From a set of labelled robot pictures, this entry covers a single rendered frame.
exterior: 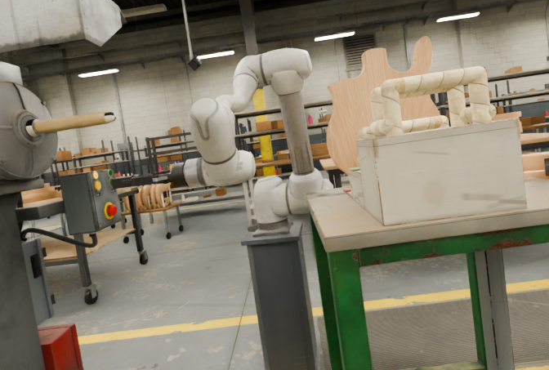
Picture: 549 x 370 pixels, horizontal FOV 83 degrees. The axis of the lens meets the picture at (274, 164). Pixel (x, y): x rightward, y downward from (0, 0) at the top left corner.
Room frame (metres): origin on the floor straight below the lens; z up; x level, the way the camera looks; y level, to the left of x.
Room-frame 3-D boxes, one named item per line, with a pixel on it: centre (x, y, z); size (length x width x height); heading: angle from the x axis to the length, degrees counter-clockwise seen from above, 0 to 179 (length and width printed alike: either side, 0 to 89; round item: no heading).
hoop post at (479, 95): (0.61, -0.41, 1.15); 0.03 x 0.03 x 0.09
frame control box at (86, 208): (1.06, 0.72, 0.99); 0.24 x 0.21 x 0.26; 88
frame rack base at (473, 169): (0.66, -0.33, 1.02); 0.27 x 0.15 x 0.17; 88
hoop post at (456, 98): (0.69, -0.42, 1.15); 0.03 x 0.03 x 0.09
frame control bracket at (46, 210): (1.00, 0.72, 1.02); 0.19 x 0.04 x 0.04; 178
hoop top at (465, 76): (0.61, -0.33, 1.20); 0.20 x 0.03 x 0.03; 87
